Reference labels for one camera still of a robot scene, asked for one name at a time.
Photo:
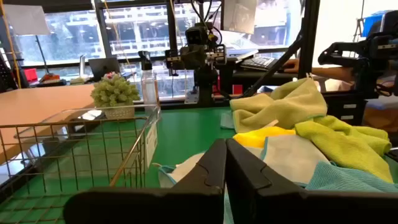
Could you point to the clear pump bottle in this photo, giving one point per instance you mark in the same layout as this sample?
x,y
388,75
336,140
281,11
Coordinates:
x,y
149,87

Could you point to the black desk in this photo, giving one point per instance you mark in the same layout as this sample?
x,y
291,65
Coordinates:
x,y
248,77

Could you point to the grey laptop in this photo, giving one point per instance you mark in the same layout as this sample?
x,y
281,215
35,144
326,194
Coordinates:
x,y
104,67

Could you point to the blue box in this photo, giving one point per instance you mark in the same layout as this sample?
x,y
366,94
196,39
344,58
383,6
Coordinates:
x,y
371,23

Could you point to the white towel with teal edge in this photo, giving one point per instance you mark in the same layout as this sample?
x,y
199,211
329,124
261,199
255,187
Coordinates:
x,y
289,158

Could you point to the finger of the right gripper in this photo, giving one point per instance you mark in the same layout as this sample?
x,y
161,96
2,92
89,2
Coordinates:
x,y
172,59
217,55

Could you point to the white panel on stand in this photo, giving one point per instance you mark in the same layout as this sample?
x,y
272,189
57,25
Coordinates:
x,y
26,18

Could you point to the black keyboard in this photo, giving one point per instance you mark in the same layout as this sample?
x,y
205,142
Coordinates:
x,y
258,63

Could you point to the pale blue cloth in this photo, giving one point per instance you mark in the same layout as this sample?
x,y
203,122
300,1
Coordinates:
x,y
227,121

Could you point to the green plant in white pot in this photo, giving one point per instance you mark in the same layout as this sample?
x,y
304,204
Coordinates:
x,y
115,93

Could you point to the red box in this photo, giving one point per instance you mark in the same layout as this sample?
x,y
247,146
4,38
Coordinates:
x,y
30,75

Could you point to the person's hand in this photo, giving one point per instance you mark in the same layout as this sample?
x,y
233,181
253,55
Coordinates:
x,y
290,65

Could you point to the clear plastic box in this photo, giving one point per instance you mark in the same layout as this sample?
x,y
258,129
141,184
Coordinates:
x,y
174,84

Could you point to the black diagonal strut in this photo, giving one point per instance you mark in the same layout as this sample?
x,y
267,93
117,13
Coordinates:
x,y
270,73

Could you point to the lime green microfiber towel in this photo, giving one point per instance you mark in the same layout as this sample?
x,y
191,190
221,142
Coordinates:
x,y
342,146

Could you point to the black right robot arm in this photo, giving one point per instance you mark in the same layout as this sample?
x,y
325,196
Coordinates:
x,y
205,84

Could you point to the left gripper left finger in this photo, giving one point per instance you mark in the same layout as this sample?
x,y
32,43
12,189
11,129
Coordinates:
x,y
186,205

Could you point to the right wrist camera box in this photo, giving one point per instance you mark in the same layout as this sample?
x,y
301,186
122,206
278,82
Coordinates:
x,y
196,35

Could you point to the yellow microfiber towel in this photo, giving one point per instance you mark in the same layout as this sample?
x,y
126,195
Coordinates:
x,y
258,137

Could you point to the pale green microfiber towel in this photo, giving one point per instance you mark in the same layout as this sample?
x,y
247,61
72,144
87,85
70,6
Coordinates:
x,y
280,105

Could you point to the person's forearm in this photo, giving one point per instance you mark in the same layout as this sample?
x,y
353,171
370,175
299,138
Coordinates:
x,y
332,74

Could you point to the teal microfiber towel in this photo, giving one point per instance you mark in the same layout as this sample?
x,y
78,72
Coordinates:
x,y
342,180

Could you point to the black frame post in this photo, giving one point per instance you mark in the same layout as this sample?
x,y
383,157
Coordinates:
x,y
309,37

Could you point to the black drawer cabinet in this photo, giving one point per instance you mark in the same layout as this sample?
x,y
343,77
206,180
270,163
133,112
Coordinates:
x,y
345,109

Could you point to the brown cardboard box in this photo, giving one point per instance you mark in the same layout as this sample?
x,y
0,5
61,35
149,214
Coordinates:
x,y
379,118

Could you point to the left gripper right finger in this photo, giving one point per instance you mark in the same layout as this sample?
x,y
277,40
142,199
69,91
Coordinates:
x,y
280,208

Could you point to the light wooden table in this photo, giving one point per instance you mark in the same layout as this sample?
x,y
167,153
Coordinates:
x,y
37,105

